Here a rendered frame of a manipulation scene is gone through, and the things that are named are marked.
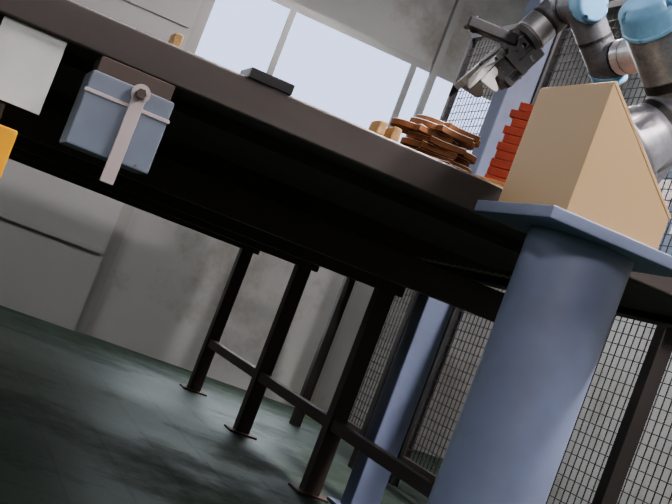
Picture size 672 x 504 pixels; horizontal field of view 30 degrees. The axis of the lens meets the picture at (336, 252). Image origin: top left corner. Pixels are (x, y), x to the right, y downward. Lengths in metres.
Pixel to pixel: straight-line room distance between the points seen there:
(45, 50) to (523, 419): 0.91
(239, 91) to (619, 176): 0.60
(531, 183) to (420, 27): 5.65
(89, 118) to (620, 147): 0.80
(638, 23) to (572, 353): 0.52
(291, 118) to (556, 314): 0.53
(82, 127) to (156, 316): 5.28
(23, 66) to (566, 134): 0.83
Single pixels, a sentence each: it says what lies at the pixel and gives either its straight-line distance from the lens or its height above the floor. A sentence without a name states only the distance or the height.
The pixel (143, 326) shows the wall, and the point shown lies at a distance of 7.19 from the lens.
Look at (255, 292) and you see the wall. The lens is 7.30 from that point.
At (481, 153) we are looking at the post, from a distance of 4.31.
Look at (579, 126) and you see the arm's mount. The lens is 1.93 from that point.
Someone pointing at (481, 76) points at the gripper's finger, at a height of 1.18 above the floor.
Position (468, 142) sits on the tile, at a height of 1.00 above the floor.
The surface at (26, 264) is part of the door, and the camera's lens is 7.04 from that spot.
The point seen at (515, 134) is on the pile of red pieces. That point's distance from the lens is 3.26.
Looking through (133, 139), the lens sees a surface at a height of 0.75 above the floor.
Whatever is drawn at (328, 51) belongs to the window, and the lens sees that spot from 7.38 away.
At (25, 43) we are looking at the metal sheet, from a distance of 1.97.
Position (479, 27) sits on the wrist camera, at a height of 1.29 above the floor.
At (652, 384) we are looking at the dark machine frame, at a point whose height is 0.75.
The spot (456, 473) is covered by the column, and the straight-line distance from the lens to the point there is 1.93.
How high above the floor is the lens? 0.62
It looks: 3 degrees up
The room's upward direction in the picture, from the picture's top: 21 degrees clockwise
